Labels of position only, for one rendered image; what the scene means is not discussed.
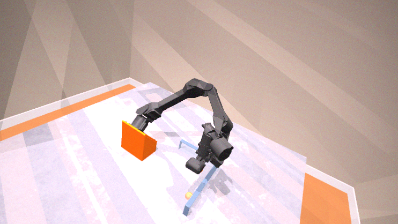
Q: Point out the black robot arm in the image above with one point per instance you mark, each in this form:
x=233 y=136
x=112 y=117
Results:
x=215 y=138

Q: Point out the clear low wall corner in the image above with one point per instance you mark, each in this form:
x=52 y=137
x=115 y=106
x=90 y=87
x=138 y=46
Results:
x=191 y=152

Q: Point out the clear blue l-shaped low wall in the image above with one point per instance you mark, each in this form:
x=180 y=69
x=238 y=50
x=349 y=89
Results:
x=200 y=187

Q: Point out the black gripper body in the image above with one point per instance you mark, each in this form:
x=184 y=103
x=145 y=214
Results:
x=196 y=165

